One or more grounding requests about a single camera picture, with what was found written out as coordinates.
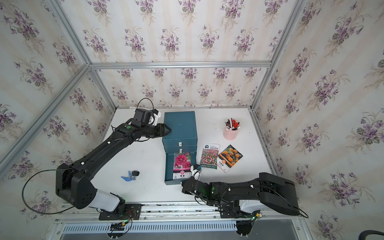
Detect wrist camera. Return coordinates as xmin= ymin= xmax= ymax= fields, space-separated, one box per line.
xmin=149 ymin=109 xmax=161 ymax=126
xmin=191 ymin=164 xmax=202 ymax=179

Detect pink mixed flower seed bag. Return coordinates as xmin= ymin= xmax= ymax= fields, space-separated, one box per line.
xmin=200 ymin=144 xmax=220 ymax=170

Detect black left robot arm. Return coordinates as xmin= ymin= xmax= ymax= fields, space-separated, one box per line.
xmin=54 ymin=109 xmax=172 ymax=219

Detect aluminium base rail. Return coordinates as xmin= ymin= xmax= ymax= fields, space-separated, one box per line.
xmin=53 ymin=197 xmax=304 ymax=224

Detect red and black pens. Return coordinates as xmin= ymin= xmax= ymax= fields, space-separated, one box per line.
xmin=225 ymin=119 xmax=241 ymax=131

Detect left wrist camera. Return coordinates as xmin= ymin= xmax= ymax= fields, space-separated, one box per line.
xmin=149 ymin=109 xmax=161 ymax=126

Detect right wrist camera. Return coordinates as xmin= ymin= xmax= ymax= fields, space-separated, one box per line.
xmin=191 ymin=164 xmax=202 ymax=179

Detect orange marigold seed bag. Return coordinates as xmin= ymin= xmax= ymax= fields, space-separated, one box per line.
xmin=218 ymin=145 xmax=243 ymax=173

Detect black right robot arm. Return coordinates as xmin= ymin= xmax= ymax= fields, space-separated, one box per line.
xmin=182 ymin=173 xmax=309 ymax=219

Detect teal drawer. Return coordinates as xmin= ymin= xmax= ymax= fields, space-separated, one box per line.
xmin=164 ymin=145 xmax=197 ymax=154
xmin=165 ymin=152 xmax=197 ymax=185
xmin=162 ymin=137 xmax=198 ymax=147

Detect blue and black key fob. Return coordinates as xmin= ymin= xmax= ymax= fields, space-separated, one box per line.
xmin=121 ymin=171 xmax=140 ymax=182

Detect pink pen cup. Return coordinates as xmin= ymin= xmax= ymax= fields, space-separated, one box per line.
xmin=223 ymin=127 xmax=238 ymax=141

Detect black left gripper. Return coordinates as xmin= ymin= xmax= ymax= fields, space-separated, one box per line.
xmin=140 ymin=123 xmax=173 ymax=140

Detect teal bottom drawer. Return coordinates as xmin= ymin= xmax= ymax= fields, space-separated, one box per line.
xmin=165 ymin=152 xmax=197 ymax=185

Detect teal top drawer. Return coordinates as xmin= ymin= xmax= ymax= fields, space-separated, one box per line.
xmin=162 ymin=137 xmax=198 ymax=147

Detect magenta peony seed bag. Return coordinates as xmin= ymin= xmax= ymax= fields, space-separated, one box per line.
xmin=173 ymin=153 xmax=192 ymax=180

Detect teal three-drawer cabinet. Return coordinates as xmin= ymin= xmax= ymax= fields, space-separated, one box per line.
xmin=161 ymin=110 xmax=199 ymax=186

